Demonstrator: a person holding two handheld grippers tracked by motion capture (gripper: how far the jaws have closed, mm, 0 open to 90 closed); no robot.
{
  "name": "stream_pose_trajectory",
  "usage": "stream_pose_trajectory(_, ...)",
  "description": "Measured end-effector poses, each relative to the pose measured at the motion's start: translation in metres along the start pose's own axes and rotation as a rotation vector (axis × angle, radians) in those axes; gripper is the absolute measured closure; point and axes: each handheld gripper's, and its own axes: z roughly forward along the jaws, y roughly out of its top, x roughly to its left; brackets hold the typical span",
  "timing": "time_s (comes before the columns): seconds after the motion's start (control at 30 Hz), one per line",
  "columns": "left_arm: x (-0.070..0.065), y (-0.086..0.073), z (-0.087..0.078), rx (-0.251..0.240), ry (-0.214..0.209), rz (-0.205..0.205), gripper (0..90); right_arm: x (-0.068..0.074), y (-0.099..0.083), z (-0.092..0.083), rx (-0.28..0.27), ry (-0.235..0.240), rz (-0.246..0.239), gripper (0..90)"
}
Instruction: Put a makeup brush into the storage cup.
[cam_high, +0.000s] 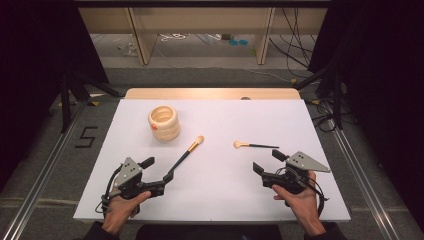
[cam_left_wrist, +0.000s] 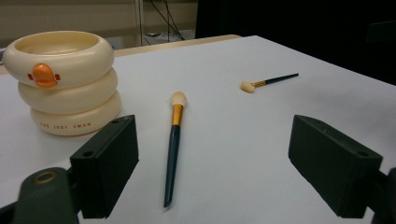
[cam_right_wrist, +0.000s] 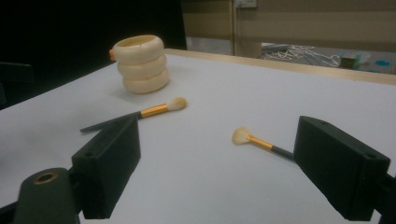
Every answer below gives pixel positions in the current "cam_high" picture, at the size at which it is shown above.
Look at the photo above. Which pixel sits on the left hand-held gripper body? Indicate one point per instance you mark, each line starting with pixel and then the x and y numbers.
pixel 128 173

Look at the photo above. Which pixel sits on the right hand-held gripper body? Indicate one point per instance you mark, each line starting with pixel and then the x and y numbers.
pixel 301 161

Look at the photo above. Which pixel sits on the makeup brush with gold ferrule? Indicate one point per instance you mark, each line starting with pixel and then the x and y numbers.
pixel 182 159

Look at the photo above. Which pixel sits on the cream ribbed brush holder cup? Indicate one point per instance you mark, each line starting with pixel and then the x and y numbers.
pixel 164 125

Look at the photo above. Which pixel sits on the person's left hand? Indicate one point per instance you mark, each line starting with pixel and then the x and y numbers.
pixel 121 210

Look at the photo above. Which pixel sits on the person's right hand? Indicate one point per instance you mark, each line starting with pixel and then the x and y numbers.
pixel 305 206

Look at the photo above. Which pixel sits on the white table cover board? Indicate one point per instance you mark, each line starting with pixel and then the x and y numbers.
pixel 216 190

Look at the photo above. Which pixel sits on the black metal stand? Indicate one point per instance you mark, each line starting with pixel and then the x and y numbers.
pixel 65 106
pixel 337 106

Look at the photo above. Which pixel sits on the light wooden table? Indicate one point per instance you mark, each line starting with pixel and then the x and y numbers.
pixel 200 93

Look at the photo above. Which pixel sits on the black curtain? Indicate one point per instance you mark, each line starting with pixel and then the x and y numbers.
pixel 33 66
pixel 383 83

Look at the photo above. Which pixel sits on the clear plastic bag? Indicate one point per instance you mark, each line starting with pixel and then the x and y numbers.
pixel 127 48

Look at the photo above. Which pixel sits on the blue disc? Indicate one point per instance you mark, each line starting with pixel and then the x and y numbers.
pixel 233 42
pixel 243 42

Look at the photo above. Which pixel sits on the metal floor rail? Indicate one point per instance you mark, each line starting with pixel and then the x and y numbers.
pixel 40 190
pixel 363 180

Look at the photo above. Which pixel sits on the light wooden shelf frame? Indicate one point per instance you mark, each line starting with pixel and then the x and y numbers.
pixel 200 20

